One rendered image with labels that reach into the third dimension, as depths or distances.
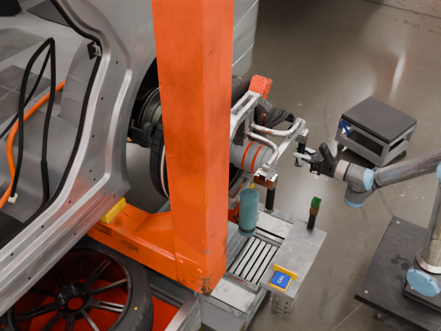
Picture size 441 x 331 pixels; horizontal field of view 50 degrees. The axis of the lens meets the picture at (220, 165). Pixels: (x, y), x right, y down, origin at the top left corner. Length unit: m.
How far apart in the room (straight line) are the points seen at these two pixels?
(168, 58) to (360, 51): 3.73
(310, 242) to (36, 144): 1.34
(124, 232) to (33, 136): 0.56
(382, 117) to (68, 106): 2.16
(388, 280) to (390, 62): 2.74
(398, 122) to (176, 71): 2.33
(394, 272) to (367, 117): 1.25
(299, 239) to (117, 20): 1.33
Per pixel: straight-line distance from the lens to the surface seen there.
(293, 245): 2.35
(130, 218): 2.16
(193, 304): 2.21
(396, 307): 2.46
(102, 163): 1.98
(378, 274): 2.54
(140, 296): 2.12
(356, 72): 4.56
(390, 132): 3.32
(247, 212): 2.18
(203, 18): 1.20
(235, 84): 2.06
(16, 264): 1.83
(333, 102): 4.11
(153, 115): 2.33
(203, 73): 1.28
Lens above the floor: 2.29
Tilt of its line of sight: 43 degrees down
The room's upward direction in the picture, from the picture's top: 1 degrees clockwise
